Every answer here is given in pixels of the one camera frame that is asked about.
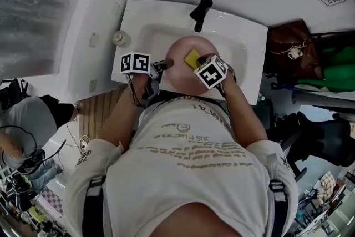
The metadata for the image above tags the translucent soap bottle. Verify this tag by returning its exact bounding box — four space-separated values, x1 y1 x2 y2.
113 30 131 48

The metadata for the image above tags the purple checkered cloth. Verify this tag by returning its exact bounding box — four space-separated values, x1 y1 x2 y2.
35 187 65 220

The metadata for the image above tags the person's right forearm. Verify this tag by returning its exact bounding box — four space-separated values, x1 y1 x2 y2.
221 74 268 149

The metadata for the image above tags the black harness strap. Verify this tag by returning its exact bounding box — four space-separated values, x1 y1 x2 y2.
82 177 106 237
268 180 290 237

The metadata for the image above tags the person's white printed t-shirt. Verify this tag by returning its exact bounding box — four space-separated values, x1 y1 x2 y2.
65 95 299 237

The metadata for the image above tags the green cloth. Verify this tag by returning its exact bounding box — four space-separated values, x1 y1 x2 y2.
295 46 355 93

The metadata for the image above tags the white sink basin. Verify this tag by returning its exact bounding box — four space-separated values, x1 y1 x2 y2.
111 0 269 106

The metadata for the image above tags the pink large plate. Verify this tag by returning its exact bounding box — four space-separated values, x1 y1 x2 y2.
165 35 223 96

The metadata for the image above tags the frosted glass panel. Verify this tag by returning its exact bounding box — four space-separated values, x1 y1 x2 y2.
0 0 85 79

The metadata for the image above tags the black office chair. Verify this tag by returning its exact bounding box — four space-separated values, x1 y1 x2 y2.
277 110 355 176

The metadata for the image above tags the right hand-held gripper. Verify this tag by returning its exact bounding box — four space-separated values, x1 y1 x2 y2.
193 53 238 90

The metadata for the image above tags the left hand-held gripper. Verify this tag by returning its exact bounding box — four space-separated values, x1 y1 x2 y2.
120 52 175 101

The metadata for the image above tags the black faucet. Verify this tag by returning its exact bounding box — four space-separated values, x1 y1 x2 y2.
189 0 214 33

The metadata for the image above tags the person's left forearm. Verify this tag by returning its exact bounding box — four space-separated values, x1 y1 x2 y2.
97 73 152 148

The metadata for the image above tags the brown leather bag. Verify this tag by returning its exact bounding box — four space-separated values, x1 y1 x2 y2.
266 19 324 82

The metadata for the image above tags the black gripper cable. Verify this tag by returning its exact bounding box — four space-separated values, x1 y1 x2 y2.
126 73 146 109

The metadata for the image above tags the wooden slatted platform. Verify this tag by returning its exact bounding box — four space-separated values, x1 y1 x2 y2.
79 84 130 140

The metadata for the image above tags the yellow sponge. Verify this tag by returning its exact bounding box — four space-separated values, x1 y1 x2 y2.
184 49 201 69

